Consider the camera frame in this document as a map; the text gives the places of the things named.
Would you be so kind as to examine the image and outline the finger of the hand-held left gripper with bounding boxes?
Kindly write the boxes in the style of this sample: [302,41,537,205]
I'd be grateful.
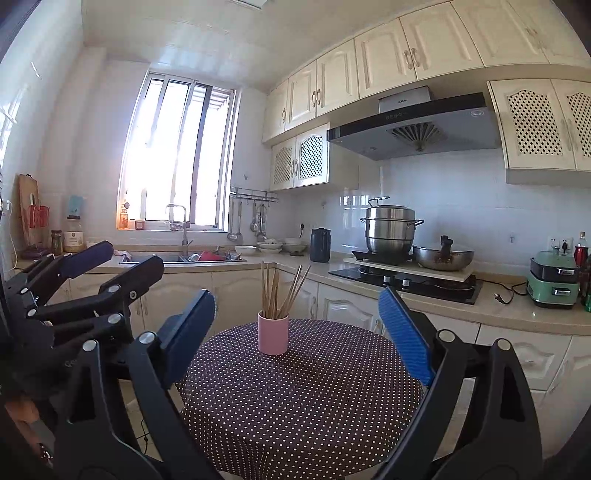
[4,240,115,319]
[28,255,165,347]

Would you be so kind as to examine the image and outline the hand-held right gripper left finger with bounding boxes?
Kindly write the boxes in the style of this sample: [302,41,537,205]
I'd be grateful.
[53,290,222,480]

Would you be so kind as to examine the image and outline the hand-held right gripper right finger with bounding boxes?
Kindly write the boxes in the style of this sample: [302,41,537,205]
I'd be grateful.
[372,286,543,480]

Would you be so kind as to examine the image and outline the pink cup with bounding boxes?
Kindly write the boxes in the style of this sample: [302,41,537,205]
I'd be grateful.
[257,311,290,356]

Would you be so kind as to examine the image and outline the bunch of wooden chopsticks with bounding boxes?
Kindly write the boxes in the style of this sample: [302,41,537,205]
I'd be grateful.
[261,261,312,320]

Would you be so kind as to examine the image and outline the steel sink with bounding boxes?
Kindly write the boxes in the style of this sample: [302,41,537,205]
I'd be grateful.
[119,251,247,265]

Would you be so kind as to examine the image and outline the glass jar with white label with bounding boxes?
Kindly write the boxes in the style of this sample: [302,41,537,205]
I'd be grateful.
[64,216,86,253]

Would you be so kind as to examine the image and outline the black gas stove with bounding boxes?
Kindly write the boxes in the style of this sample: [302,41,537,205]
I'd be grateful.
[329,265,483,305]

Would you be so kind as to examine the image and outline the light wooden board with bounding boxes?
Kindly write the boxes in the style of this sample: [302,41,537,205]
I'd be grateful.
[342,256,476,282]

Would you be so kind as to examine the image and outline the steel faucet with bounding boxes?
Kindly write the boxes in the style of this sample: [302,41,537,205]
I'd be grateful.
[165,204,194,258]

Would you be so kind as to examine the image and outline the black portable cooktop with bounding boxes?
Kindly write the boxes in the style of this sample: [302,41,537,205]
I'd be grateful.
[351,249,415,265]

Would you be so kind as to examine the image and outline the stainless steel steamer pot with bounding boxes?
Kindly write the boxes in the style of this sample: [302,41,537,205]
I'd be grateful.
[361,196,424,254]

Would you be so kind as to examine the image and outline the black electric kettle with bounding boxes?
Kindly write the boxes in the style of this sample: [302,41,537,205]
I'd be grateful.
[309,227,332,263]

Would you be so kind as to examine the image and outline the kitchen window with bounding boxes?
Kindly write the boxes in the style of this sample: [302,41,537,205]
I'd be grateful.
[117,69,236,232]

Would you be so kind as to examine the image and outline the brown polka dot tablecloth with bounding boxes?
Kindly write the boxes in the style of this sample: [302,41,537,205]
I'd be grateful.
[178,318,423,480]

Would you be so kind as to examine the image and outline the steel skimmer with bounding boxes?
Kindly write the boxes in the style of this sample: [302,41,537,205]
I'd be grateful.
[250,200,269,241]

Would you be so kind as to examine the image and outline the green electric cooker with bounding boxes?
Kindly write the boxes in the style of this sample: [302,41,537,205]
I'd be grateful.
[526,250,581,308]

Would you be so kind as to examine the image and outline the small cream lattice cabinet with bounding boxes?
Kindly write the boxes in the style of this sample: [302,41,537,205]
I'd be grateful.
[270,122,358,191]

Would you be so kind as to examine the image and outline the grey range hood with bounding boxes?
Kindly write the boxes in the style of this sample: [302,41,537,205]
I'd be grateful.
[326,86,503,161]

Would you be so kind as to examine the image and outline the large cream lattice cabinet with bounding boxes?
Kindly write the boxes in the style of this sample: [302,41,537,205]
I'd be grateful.
[487,78,591,185]

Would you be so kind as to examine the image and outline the cream upper cabinets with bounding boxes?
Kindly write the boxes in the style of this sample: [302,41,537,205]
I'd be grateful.
[262,0,591,146]

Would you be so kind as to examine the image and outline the steel wok with black handle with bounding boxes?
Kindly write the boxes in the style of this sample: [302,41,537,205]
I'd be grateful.
[412,235,475,271]

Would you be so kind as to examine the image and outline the black power cord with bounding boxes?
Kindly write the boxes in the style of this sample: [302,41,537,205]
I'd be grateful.
[493,281,529,305]

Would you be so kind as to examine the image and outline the steel utensil rail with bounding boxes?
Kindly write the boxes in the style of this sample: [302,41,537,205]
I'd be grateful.
[229,187,279,204]

